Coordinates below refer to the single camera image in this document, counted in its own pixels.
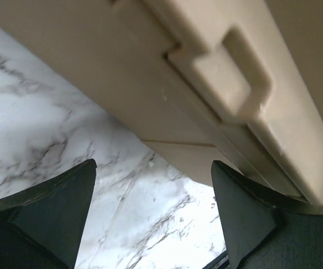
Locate tan plastic toolbox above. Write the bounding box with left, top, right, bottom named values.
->
left=0, top=1, right=323, bottom=206

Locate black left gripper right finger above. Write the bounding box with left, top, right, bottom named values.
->
left=211, top=161, right=323, bottom=268

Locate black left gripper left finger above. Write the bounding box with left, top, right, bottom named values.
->
left=0, top=159, right=96, bottom=268

